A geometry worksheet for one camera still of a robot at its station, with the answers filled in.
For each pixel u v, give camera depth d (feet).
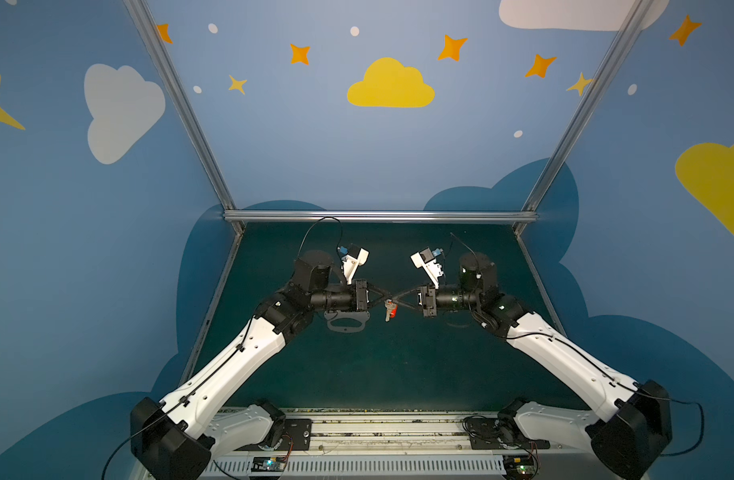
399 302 2.20
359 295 1.93
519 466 2.34
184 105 2.76
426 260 2.09
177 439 1.20
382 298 2.16
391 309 2.22
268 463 2.33
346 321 3.14
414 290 2.13
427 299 2.01
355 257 2.08
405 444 2.42
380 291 2.14
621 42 2.44
